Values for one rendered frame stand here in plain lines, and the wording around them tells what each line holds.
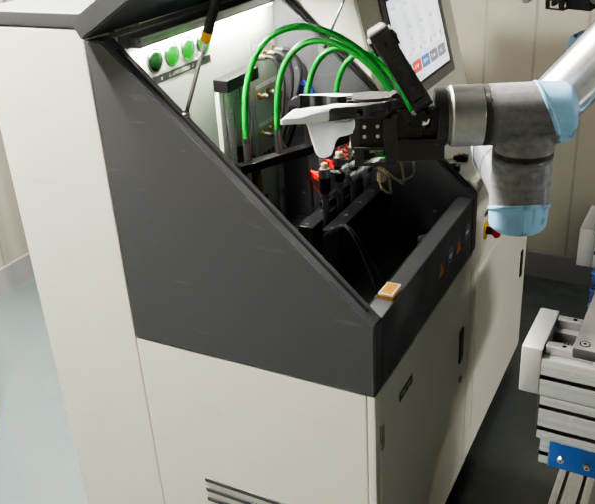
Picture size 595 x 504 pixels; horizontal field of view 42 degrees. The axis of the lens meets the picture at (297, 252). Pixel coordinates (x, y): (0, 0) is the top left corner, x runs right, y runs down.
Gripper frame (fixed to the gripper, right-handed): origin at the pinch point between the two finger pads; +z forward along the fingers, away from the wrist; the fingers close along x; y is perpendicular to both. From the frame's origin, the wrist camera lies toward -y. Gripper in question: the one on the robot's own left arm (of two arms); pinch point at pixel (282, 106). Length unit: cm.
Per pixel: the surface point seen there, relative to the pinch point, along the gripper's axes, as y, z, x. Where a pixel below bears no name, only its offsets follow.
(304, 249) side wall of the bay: 32, 1, 41
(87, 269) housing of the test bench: 43, 50, 64
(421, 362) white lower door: 68, -23, 64
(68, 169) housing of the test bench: 20, 50, 61
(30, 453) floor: 130, 101, 126
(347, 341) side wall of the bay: 50, -7, 39
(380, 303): 45, -13, 44
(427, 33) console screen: 1, -33, 144
